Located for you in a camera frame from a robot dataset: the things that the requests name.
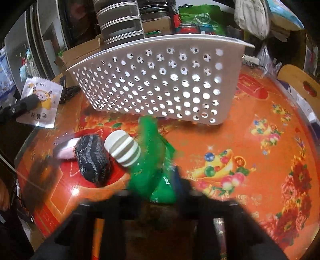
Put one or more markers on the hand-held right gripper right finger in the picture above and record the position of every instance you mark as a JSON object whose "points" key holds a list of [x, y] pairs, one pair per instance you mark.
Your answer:
{"points": [[178, 181]]}

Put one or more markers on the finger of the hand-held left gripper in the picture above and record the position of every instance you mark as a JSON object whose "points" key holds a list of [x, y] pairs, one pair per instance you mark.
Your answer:
{"points": [[25, 105]]}

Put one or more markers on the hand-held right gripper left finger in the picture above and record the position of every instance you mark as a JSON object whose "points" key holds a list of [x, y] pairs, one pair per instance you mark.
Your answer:
{"points": [[112, 207]]}

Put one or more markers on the green plastic bag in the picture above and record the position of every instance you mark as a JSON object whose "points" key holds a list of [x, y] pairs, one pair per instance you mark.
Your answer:
{"points": [[147, 155]]}

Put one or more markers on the white perforated plastic basket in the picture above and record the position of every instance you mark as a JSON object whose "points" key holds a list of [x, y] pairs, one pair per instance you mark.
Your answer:
{"points": [[160, 75]]}

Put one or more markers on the white cartoon snack packet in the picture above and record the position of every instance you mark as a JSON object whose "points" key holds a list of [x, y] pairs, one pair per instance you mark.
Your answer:
{"points": [[46, 100]]}

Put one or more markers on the black clip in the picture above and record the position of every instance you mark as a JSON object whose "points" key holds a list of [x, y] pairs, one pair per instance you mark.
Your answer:
{"points": [[68, 93]]}

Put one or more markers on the dark grey knitted sock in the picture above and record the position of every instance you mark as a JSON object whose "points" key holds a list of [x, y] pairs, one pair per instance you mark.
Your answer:
{"points": [[93, 160]]}

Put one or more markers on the white grey striped rolled sock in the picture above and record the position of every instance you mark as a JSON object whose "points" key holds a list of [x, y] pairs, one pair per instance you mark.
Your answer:
{"points": [[122, 148]]}

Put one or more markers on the pink white sock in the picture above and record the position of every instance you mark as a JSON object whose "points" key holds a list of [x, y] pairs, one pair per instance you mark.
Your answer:
{"points": [[66, 150]]}

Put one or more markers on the open cardboard box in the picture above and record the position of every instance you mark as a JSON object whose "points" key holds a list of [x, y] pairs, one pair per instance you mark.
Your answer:
{"points": [[75, 53]]}

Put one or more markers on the orange printed tablecloth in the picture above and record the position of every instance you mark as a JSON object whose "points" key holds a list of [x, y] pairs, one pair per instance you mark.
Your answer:
{"points": [[250, 155]]}

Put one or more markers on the grey plastic drawer stack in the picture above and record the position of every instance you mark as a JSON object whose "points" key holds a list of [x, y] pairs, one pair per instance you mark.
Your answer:
{"points": [[120, 22]]}

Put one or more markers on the clear plastic bag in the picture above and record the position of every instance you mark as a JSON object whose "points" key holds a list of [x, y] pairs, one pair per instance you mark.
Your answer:
{"points": [[268, 60]]}

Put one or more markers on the red jar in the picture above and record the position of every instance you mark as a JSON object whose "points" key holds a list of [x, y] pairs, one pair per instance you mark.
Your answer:
{"points": [[186, 29]]}

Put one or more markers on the small brown cardboard box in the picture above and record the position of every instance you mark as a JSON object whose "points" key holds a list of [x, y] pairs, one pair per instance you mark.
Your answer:
{"points": [[157, 26]]}

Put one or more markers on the wooden chair back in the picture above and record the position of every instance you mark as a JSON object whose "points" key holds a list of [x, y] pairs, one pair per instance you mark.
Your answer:
{"points": [[297, 80]]}

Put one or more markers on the green shopping bag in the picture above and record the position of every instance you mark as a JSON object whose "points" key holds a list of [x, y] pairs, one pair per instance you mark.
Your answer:
{"points": [[200, 15]]}

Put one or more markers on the white hanging cloth bag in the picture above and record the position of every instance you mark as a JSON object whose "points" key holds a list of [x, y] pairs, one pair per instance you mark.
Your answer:
{"points": [[252, 17]]}

